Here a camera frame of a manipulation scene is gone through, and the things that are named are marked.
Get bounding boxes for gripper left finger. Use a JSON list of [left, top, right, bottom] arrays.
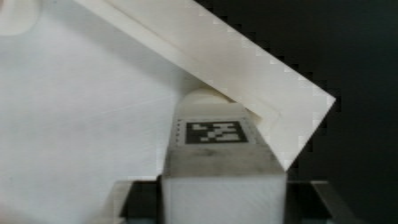
[[99, 179, 163, 224]]

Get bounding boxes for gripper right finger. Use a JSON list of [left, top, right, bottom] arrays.
[[284, 181, 355, 224]]

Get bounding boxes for white table leg with tag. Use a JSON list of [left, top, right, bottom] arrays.
[[161, 89, 286, 224]]

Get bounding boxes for white square tabletop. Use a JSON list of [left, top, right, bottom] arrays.
[[0, 0, 334, 224]]

